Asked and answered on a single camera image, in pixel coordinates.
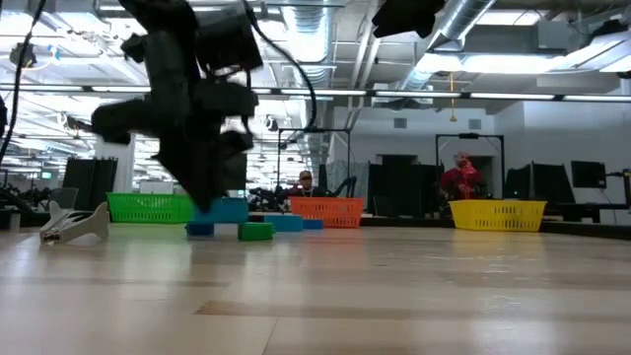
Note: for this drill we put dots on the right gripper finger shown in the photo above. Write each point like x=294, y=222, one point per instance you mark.
x=409, y=17

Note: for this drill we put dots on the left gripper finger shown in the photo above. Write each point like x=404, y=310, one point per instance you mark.
x=236, y=143
x=202, y=177

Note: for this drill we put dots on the blue tape roll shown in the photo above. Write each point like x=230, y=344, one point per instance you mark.
x=283, y=223
x=227, y=211

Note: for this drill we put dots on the blue mini stapler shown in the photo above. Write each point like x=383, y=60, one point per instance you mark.
x=199, y=229
x=313, y=224

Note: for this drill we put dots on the green mini stapler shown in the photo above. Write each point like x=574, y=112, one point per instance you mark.
x=256, y=232

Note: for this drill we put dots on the grey staple remover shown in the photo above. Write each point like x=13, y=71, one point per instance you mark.
x=74, y=224

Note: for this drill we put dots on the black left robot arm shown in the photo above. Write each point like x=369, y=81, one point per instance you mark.
x=222, y=39

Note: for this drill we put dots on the black monitor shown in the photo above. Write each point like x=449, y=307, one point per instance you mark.
x=589, y=174
x=240, y=172

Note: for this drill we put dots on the green plastic basket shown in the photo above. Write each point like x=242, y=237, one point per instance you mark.
x=148, y=208

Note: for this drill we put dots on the long ceiling light strip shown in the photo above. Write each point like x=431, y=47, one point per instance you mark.
x=419, y=93

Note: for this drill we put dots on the person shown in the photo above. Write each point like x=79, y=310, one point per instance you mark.
x=461, y=180
x=306, y=185

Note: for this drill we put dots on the white building column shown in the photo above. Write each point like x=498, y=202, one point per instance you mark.
x=116, y=167

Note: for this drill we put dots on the black partition panel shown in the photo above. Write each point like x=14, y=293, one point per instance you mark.
x=91, y=182

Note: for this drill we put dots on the orange plastic basket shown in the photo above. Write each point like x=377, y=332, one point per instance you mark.
x=328, y=212

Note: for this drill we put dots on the black cabinet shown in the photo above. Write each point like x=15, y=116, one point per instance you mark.
x=404, y=182

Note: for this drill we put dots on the black angled panel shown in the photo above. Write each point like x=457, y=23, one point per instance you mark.
x=542, y=185

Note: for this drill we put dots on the yellow plastic basket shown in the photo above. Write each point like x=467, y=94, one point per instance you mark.
x=498, y=215

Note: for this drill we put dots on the black station frame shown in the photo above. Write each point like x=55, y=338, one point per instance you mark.
x=468, y=135
x=325, y=130

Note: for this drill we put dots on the silver ventilation duct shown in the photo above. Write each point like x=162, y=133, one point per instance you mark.
x=315, y=29

